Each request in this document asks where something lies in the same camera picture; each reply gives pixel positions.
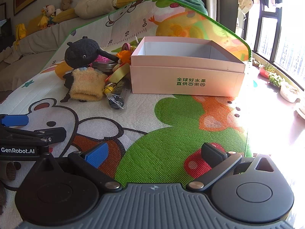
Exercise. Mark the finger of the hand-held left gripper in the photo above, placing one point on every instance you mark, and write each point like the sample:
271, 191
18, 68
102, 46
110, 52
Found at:
35, 133
14, 120

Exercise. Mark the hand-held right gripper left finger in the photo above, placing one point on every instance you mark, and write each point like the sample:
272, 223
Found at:
96, 156

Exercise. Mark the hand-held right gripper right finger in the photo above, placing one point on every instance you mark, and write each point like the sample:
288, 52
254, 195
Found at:
212, 154

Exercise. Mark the brown cardboard box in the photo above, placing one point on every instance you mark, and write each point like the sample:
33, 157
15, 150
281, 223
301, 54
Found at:
190, 81

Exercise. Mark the orange plastic shell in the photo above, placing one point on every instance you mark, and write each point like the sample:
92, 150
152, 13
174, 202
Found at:
124, 56

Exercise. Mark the cartoon printed play mat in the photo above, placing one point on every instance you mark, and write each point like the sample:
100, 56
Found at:
166, 128

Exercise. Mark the gold bell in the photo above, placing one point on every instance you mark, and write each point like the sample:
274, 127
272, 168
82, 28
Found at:
107, 89

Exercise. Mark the yellow knit sock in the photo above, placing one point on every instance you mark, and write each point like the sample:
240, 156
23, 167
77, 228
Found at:
87, 83

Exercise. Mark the yellow green tape roll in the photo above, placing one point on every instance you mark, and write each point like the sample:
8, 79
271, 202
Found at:
119, 72

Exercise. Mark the yellow plush toy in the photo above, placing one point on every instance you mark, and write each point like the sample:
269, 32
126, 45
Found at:
20, 32

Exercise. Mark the silver metal tin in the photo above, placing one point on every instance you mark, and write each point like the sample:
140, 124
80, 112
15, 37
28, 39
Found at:
102, 66

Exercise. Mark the black plush toy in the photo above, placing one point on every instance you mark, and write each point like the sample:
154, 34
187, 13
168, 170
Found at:
82, 52

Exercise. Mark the small green potted plant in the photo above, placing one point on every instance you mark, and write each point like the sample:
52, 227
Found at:
275, 80

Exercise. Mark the red potted plant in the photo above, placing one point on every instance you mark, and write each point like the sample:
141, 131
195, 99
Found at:
264, 71

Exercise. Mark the white plant pot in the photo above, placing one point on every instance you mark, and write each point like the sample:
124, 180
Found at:
289, 93

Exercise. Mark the doll in yellow clothes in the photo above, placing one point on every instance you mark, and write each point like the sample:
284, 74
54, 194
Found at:
48, 15

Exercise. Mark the yellow banana pillow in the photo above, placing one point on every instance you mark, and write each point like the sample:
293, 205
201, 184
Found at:
131, 0
63, 15

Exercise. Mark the brown rabbit plush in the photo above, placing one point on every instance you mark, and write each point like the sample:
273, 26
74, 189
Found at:
66, 2

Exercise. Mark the cream pillow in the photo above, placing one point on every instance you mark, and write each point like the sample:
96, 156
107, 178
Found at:
95, 6

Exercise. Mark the grey curtain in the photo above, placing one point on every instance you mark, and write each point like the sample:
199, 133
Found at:
221, 0

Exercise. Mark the black window frame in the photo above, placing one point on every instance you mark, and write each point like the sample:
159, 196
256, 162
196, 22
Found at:
259, 28

